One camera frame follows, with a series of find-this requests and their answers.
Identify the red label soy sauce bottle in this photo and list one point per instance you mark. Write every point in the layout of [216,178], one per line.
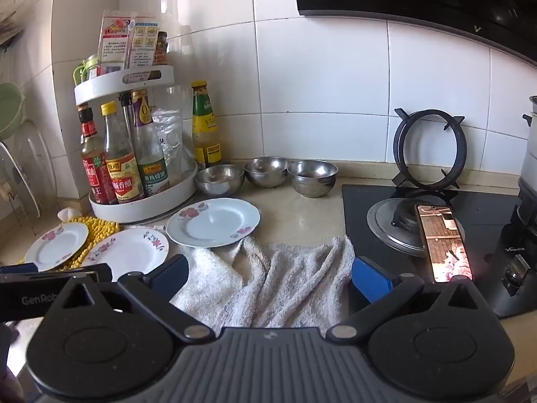
[95,176]

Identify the smartphone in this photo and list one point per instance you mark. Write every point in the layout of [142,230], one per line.
[444,243]

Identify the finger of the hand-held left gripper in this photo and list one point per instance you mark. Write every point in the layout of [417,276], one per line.
[101,272]
[19,268]

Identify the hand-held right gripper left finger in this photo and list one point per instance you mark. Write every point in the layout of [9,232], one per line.
[173,273]

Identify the green lid seasoning bottle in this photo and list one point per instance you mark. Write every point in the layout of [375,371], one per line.
[86,69]

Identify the small floral white plate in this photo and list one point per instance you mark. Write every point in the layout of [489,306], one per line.
[54,245]
[126,252]

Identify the thin dark bottle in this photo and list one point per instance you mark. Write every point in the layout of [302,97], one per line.
[126,109]

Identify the black appliance base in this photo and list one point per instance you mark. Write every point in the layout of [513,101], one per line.
[516,252]

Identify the white towel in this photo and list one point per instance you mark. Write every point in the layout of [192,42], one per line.
[268,281]

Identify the red and white seasoning packet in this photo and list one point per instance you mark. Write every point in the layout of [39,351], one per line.
[113,42]

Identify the green and yellow label bottle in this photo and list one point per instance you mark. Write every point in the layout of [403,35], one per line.
[205,126]

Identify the white two-tier spice rack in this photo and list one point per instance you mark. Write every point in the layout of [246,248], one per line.
[126,215]

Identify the clear bottle with green label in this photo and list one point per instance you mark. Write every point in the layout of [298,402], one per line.
[152,168]

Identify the orange and white seasoning packet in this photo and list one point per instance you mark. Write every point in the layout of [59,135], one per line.
[142,42]

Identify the large floral white plate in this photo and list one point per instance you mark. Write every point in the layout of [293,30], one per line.
[214,222]

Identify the clear plastic bag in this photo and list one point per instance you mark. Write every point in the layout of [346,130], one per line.
[170,134]

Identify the glass lid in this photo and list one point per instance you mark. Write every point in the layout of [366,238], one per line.
[35,163]

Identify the steel steamer pot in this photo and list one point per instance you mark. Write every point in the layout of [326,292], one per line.
[530,147]

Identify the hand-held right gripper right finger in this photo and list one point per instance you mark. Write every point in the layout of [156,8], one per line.
[369,279]

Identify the yellow cap vinegar bottle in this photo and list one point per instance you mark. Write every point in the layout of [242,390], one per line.
[121,172]

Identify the yellow beaded mat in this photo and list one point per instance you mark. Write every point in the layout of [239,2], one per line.
[98,229]

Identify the black glass cooktop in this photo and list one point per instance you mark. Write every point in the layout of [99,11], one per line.
[486,214]

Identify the dark spice jar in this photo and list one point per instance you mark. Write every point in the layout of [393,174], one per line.
[161,48]

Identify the stainless steel bowl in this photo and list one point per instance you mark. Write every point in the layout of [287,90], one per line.
[267,172]
[219,180]
[312,178]

